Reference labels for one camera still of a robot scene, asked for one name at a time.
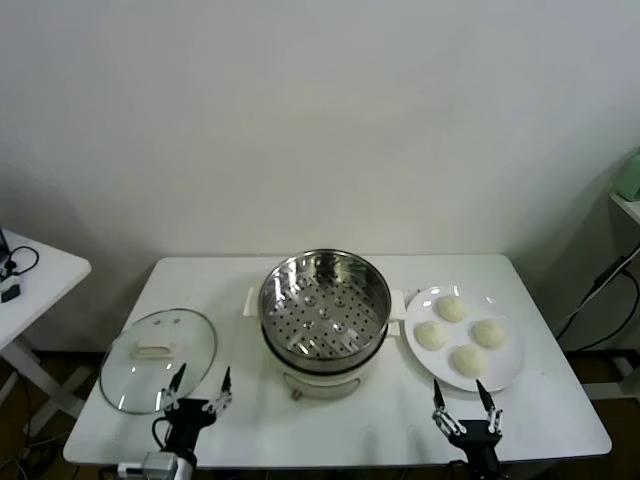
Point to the white shelf board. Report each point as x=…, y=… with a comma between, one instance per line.
x=627, y=205

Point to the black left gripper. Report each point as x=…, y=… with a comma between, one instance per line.
x=189, y=417

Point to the cream electric cooking pot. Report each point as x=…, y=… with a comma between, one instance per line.
x=325, y=387

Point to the white folding side table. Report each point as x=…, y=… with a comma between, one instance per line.
x=50, y=270

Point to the white steamed baozi bun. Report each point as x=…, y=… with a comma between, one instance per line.
x=490, y=333
x=432, y=335
x=470, y=361
x=451, y=307

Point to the small black device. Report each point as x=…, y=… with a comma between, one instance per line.
x=11, y=294

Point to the white round plate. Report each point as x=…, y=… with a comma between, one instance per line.
x=425, y=305

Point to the dark furniture base frame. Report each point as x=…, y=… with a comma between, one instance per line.
x=600, y=391

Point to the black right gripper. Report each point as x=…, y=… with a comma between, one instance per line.
x=477, y=442

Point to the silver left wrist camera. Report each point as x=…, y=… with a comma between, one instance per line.
x=160, y=465

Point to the stainless steel steamer basket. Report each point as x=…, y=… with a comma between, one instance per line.
x=282, y=280

